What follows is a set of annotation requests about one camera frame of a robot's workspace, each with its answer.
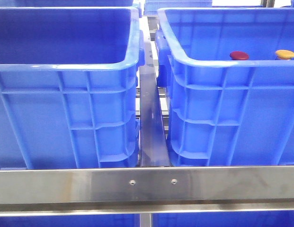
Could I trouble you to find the steel rack front rail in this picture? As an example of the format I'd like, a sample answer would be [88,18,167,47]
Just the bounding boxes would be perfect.
[0,166,294,216]

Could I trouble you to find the far tall blue crate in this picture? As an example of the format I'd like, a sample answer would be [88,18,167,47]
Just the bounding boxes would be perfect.
[143,0,213,16]

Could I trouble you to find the red push button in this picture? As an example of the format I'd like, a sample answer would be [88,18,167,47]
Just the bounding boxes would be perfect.
[230,51,249,61]

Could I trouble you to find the steel rack centre divider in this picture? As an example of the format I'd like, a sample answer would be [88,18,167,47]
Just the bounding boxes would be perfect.
[138,35,171,167]

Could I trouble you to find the lower right blue crate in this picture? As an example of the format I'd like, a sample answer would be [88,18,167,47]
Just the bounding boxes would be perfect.
[153,211,294,227]

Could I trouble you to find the blue crate at left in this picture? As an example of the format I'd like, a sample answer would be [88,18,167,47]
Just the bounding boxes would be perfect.
[0,7,144,170]

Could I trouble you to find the lower left blue crate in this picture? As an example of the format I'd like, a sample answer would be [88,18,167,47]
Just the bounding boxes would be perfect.
[0,214,140,227]

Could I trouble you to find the large blue plastic crate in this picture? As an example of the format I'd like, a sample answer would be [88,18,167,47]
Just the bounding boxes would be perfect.
[157,8,294,166]

